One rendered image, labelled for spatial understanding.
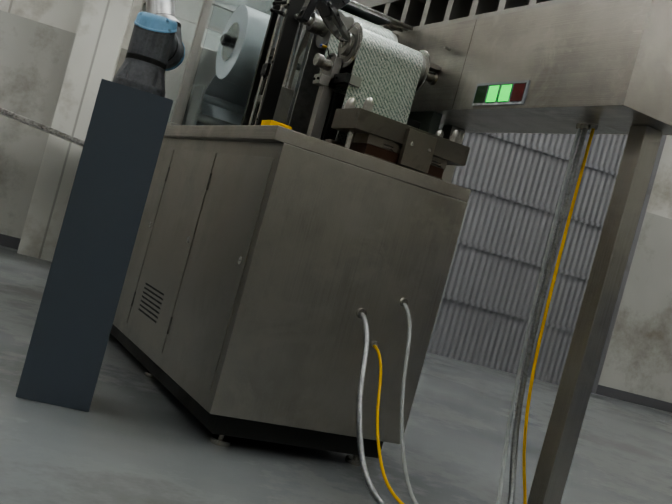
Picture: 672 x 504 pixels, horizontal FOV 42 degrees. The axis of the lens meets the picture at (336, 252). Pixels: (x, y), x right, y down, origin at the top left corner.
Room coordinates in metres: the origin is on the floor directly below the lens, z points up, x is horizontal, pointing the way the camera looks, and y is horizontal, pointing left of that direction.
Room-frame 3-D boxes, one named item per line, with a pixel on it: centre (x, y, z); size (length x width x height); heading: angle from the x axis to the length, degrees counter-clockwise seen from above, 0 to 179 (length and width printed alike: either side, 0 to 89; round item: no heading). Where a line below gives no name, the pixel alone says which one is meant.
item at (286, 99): (3.48, 0.36, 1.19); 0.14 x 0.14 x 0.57
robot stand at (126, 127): (2.52, 0.67, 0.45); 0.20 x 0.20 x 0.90; 14
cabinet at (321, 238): (3.65, 0.51, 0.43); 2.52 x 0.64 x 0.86; 27
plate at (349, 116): (2.70, -0.10, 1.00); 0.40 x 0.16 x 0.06; 117
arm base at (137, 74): (2.52, 0.67, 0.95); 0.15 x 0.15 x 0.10
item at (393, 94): (2.79, 0.00, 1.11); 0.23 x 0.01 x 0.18; 117
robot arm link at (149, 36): (2.53, 0.67, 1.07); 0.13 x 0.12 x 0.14; 179
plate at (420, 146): (2.63, -0.16, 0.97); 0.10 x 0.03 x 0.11; 117
